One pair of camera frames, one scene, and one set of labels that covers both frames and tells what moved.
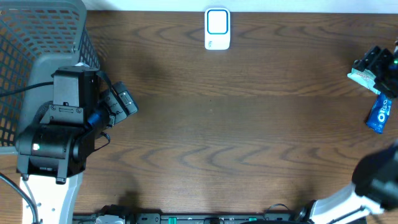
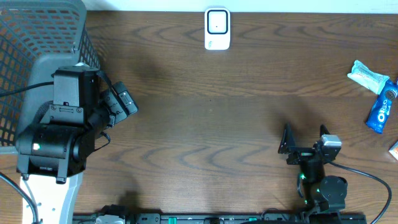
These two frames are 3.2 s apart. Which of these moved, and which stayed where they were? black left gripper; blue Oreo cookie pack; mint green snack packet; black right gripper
Moved: black right gripper
Stayed: black left gripper; blue Oreo cookie pack; mint green snack packet
